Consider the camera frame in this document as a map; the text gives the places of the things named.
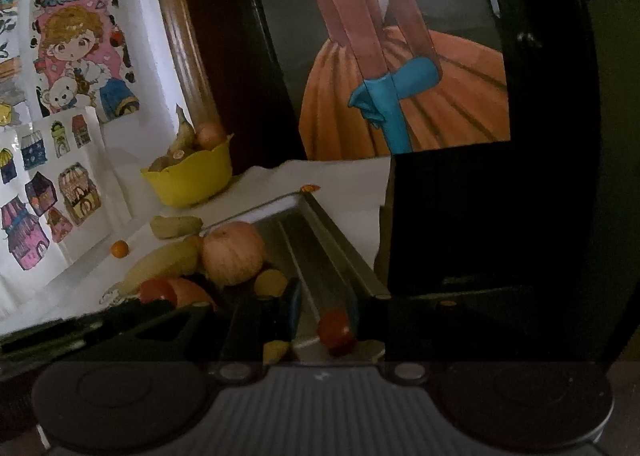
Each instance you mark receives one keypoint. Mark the brown fruit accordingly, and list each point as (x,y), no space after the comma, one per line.
(160,163)

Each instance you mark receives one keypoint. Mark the cartoon child poster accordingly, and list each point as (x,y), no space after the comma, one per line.
(80,50)

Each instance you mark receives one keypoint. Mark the long yellow banana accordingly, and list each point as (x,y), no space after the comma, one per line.
(182,133)

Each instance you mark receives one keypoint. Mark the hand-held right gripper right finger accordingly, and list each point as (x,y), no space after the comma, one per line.
(367,321)

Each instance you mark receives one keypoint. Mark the yellow plastic bowl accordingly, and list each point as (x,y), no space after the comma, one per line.
(190,180)

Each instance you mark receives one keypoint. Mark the peeled banana piece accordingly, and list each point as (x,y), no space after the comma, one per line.
(160,263)

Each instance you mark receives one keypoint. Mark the metal tray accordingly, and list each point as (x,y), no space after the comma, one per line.
(320,246)

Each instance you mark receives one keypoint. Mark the orange cherry tomato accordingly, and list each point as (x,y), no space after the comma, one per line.
(120,249)
(195,293)

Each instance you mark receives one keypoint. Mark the wall poster of orange dress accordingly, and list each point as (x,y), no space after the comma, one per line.
(400,60)

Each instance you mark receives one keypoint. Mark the house drawings paper sheet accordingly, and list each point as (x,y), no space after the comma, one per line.
(65,196)

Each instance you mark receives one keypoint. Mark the brown wooden frame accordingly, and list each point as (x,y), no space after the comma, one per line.
(182,35)

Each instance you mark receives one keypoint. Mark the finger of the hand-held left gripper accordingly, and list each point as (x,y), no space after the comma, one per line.
(75,331)

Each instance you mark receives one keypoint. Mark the large red apple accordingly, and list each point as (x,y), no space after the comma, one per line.
(233,253)

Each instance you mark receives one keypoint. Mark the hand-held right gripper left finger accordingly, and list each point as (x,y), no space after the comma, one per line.
(292,311)

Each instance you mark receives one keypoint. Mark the small red apple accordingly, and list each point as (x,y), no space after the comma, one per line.
(210,135)

